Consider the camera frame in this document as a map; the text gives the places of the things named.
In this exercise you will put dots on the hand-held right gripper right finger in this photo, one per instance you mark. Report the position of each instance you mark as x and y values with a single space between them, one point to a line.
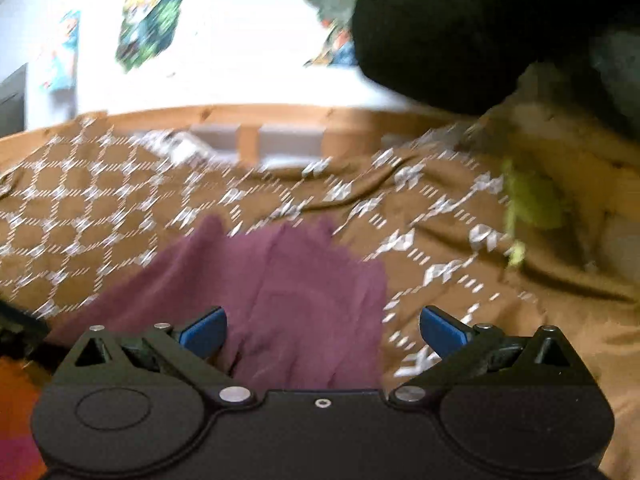
440 332

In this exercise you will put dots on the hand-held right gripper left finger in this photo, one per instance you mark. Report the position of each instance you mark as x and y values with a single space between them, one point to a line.
205 336

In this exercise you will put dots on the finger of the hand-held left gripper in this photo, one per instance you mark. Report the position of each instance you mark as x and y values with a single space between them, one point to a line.
22 325

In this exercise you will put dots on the wooden bed frame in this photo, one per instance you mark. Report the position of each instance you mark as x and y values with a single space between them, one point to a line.
300 117

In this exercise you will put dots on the small curled cartoon wall poster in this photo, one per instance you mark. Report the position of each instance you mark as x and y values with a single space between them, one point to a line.
62 55

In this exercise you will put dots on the dark grey wall panel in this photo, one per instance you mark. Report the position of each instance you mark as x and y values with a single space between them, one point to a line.
12 102

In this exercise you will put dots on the large landscape cartoon wall poster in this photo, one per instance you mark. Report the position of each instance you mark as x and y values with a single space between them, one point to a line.
332 10

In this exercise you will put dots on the yellow-green cloth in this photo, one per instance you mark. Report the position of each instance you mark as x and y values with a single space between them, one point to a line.
532 200

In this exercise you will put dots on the maroon sweater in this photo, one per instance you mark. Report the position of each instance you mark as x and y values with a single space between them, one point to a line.
300 300

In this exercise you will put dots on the brown printed blanket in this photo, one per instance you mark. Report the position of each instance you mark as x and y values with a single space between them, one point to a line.
450 240

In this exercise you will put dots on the grey patterned bedding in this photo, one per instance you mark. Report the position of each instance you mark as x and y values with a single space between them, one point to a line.
170 145

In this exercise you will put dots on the black hanging garment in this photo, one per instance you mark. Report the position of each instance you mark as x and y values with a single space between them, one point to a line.
450 25

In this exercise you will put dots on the blond cartoon figure wall poster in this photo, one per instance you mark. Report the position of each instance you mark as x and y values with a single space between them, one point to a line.
150 25

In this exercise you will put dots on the orange cloth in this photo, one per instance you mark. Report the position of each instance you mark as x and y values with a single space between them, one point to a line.
20 410

